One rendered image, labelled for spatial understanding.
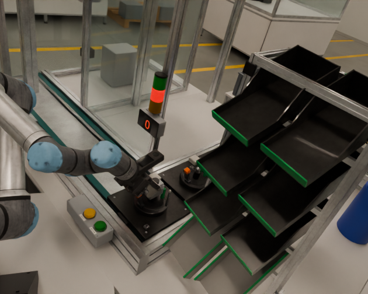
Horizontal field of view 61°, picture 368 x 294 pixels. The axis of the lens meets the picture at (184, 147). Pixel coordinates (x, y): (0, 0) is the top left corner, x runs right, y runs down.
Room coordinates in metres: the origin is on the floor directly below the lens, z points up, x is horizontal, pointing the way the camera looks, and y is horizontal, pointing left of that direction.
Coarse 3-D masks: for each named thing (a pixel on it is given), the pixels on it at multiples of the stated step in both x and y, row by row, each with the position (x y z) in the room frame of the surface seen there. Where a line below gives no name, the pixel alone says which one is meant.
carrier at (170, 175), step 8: (192, 160) 1.19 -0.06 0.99; (176, 168) 1.12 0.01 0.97; (184, 168) 1.14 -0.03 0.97; (192, 168) 1.11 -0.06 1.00; (160, 176) 1.04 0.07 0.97; (168, 176) 1.05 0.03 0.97; (176, 176) 1.07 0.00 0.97; (184, 176) 1.06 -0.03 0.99; (192, 176) 1.07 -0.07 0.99; (200, 176) 1.09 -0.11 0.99; (168, 184) 1.00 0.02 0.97; (176, 184) 1.02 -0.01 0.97; (184, 184) 1.02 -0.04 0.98; (192, 184) 1.02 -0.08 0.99; (200, 184) 1.03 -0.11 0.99; (176, 192) 0.97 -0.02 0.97; (184, 192) 0.98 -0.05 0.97; (192, 192) 0.99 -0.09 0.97; (184, 200) 0.94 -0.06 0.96
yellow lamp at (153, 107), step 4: (152, 104) 1.06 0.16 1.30; (156, 104) 1.06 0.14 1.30; (160, 104) 1.06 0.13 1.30; (148, 108) 1.07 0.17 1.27; (152, 108) 1.06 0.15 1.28; (156, 108) 1.06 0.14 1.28; (160, 108) 1.07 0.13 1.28; (152, 112) 1.06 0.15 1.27; (156, 112) 1.06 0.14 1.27; (160, 112) 1.07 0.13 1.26
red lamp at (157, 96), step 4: (152, 88) 1.07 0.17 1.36; (152, 92) 1.06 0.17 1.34; (156, 92) 1.06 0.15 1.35; (160, 92) 1.06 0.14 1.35; (164, 92) 1.08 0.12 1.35; (152, 96) 1.06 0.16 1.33; (156, 96) 1.06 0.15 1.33; (160, 96) 1.06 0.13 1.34; (152, 100) 1.06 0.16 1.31; (156, 100) 1.06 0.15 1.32; (160, 100) 1.06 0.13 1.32
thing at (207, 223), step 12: (252, 180) 0.78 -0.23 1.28; (204, 192) 0.74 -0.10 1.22; (216, 192) 0.74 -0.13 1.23; (240, 192) 0.74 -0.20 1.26; (192, 204) 0.70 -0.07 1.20; (204, 204) 0.70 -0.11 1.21; (216, 204) 0.70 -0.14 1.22; (228, 204) 0.70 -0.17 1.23; (240, 204) 0.70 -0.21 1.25; (204, 216) 0.66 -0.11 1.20; (216, 216) 0.66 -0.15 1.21; (228, 216) 0.66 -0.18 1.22; (204, 228) 0.61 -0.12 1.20; (216, 228) 0.61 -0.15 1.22
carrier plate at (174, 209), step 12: (120, 192) 0.88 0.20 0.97; (120, 204) 0.83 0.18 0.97; (132, 204) 0.84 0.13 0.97; (180, 204) 0.91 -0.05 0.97; (132, 216) 0.78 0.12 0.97; (144, 216) 0.80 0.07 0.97; (168, 216) 0.83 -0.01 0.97; (180, 216) 0.84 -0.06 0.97; (156, 228) 0.76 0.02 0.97; (144, 240) 0.70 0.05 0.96
